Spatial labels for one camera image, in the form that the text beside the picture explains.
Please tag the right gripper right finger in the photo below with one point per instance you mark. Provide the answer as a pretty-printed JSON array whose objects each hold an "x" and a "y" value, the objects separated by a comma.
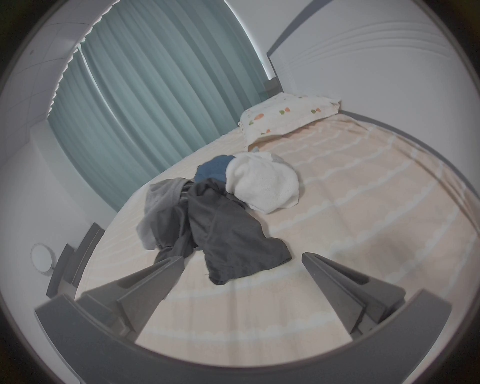
[{"x": 337, "y": 292}]

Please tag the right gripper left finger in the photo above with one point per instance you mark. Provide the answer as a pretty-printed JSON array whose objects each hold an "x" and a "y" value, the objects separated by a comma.
[{"x": 142, "y": 296}]

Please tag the black T-shirt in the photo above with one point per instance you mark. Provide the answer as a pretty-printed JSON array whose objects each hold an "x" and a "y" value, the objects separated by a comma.
[{"x": 232, "y": 232}]

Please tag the black chest of drawers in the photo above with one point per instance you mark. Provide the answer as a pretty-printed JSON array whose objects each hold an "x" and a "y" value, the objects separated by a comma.
[{"x": 88, "y": 251}]

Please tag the grey garment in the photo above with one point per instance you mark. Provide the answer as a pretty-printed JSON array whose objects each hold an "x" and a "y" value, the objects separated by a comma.
[{"x": 157, "y": 213}]

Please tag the bed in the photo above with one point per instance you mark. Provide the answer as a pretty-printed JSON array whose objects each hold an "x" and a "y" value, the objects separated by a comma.
[{"x": 356, "y": 210}]

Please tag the round white mirror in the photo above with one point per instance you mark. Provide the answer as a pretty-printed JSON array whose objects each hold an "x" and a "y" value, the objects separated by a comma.
[{"x": 42, "y": 258}]

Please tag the white fleecy garment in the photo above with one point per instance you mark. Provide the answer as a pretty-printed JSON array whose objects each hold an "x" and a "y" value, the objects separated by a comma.
[{"x": 262, "y": 183}]

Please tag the dark blue garment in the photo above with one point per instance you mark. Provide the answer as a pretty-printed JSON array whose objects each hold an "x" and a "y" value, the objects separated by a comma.
[{"x": 213, "y": 168}]

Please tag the blue-green curtain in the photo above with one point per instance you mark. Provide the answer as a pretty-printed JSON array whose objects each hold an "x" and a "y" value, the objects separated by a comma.
[
  {"x": 180, "y": 82},
  {"x": 86, "y": 142}
]

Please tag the white printed pillow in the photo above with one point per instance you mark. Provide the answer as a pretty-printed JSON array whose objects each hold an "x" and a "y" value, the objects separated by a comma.
[{"x": 285, "y": 116}]

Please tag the grey bedside table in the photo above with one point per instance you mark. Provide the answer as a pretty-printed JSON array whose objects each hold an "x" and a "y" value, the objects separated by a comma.
[{"x": 274, "y": 90}]

